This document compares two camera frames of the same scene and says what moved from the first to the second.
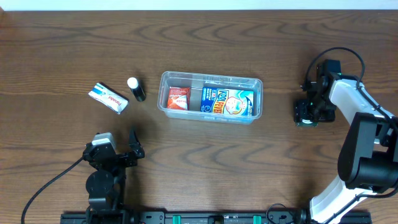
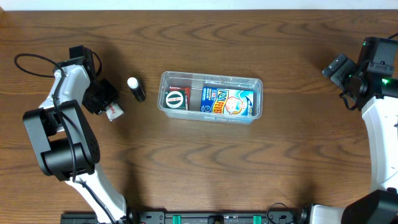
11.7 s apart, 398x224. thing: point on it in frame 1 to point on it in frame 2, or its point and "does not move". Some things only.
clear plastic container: (211, 97) does not move
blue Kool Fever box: (227, 101) does not move
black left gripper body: (121, 158) to (101, 95)
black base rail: (362, 216) does not move
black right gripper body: (313, 115) to (337, 68)
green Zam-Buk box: (306, 123) to (175, 99)
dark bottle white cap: (137, 89) does not move
